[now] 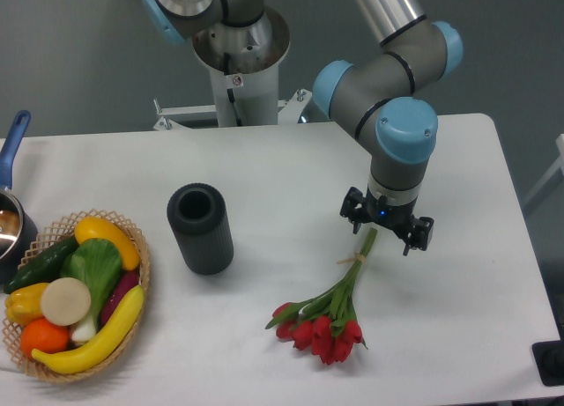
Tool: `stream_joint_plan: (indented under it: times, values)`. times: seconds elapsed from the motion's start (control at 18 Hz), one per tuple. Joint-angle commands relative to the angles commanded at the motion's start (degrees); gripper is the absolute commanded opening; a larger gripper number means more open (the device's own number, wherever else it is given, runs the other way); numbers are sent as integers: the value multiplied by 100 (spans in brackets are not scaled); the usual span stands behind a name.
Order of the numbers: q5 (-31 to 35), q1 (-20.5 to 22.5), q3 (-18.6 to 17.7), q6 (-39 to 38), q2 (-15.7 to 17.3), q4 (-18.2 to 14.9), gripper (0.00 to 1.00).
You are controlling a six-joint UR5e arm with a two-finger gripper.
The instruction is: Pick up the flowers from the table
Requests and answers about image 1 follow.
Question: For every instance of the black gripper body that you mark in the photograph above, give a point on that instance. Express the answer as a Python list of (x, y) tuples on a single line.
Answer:
[(390, 209)]

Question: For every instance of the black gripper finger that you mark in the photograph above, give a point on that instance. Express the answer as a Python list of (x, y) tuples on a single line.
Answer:
[(353, 208), (417, 234)]

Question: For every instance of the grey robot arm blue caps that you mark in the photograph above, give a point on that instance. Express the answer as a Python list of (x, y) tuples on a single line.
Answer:
[(374, 104)]

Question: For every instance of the red tulip bouquet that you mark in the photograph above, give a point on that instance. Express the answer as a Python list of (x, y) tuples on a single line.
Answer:
[(327, 324)]

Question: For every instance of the dark grey ribbed vase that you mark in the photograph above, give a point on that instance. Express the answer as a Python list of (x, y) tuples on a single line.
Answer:
[(198, 218)]

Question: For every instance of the black device at table edge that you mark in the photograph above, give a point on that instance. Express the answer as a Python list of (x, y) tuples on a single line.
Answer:
[(549, 361)]

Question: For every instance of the purple eggplant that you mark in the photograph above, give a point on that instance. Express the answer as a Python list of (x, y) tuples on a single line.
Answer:
[(126, 282)]

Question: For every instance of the green bok choy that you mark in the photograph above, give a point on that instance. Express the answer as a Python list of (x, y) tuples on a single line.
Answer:
[(96, 263)]

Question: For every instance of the woven wicker basket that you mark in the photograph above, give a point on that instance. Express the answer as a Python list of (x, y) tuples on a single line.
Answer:
[(56, 232)]

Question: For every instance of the beige round disc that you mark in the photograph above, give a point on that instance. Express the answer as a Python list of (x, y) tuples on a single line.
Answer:
[(65, 301)]

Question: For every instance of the green cucumber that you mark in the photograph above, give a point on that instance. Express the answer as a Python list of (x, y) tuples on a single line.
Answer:
[(45, 267)]

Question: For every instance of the yellow banana squash lower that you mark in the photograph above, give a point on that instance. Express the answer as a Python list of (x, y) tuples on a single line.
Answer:
[(102, 344)]

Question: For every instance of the orange fruit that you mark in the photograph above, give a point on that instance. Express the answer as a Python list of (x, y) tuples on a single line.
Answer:
[(45, 336)]

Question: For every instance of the yellow bell pepper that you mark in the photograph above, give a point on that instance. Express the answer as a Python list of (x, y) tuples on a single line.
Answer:
[(24, 305)]

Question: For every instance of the white frame at right edge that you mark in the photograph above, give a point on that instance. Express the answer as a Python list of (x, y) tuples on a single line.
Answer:
[(546, 184)]

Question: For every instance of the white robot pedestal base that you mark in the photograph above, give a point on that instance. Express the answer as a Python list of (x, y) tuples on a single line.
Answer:
[(243, 67)]

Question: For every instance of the blue handled saucepan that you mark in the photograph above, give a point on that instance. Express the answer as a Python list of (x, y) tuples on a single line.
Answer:
[(18, 230)]

